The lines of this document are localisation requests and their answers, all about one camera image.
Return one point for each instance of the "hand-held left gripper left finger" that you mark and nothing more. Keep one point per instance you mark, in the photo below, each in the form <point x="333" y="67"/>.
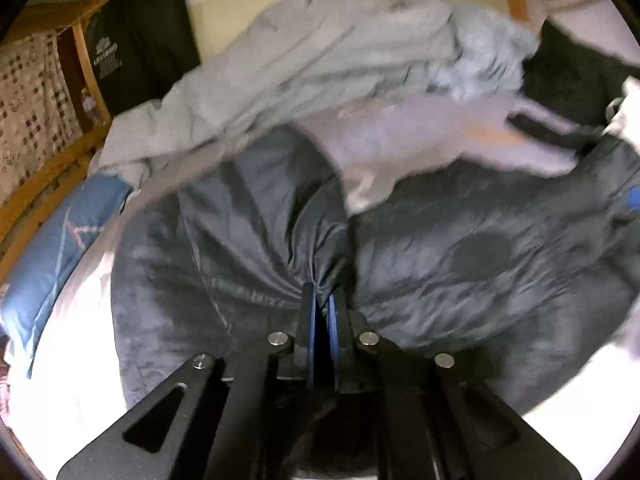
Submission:
<point x="310" y="340"/>

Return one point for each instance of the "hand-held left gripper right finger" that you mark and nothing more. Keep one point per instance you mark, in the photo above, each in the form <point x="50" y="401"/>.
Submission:
<point x="336" y="340"/>

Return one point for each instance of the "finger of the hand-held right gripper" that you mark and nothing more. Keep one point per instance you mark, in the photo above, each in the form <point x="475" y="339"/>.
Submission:
<point x="622" y="205"/>

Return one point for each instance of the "black down jacket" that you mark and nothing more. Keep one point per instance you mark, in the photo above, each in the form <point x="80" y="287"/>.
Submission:
<point x="450" y="260"/>

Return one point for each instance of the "white sweatshirt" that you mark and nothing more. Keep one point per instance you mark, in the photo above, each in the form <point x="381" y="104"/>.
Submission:
<point x="630" y="105"/>

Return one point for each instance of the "black cloth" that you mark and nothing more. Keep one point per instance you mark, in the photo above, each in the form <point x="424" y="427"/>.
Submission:
<point x="570" y="70"/>

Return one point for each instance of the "blue patterned pillow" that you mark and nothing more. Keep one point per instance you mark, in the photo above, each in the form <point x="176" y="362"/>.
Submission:
<point x="55" y="250"/>

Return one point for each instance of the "light blue duvet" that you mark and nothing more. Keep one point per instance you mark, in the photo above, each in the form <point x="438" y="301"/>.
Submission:
<point x="320" y="50"/>

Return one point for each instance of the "small bottle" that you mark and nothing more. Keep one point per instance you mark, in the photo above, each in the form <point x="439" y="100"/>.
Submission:
<point x="89" y="105"/>

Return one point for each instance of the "black garment bag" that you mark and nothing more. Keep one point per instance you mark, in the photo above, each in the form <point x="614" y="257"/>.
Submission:
<point x="145" y="35"/>

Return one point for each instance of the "checkered floral curtain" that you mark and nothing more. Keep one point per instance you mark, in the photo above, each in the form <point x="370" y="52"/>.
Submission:
<point x="30" y="110"/>

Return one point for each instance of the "wooden bed frame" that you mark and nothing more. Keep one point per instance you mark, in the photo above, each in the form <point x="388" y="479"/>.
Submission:
<point x="45" y="180"/>

